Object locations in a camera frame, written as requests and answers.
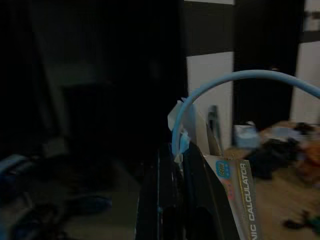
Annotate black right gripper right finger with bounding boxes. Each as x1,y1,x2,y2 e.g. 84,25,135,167
183,142,241,240

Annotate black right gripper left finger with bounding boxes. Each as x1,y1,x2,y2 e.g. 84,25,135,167
136,144,186,240

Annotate electronic calculator cardboard box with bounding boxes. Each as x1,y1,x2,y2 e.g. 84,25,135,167
184,102,264,240

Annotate light blue tissue box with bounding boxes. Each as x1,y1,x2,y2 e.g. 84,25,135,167
233,124,261,149

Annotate black cloth pile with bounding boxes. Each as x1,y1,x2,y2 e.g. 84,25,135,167
251,122,317,180

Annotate dark green item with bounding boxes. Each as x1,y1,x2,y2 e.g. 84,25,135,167
283,208,320,232

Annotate orange cloth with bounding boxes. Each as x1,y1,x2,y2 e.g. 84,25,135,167
296,139,320,183

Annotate blue object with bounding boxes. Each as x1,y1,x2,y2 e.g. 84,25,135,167
0,153,35,183

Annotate tall black cabinet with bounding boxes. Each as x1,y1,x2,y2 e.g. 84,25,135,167
232,0,306,131

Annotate light blue cable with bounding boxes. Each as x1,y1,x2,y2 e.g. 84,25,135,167
171,69,320,155

